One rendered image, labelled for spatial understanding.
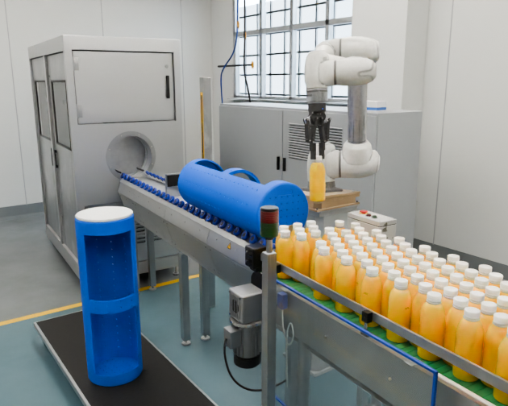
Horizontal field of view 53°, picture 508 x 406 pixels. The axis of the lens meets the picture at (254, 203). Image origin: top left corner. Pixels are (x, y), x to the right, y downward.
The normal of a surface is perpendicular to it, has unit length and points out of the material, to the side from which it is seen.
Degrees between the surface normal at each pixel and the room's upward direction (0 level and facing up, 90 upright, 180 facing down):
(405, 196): 90
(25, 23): 90
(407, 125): 90
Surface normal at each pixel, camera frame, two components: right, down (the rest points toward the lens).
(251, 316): 0.52, 0.19
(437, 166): -0.81, 0.14
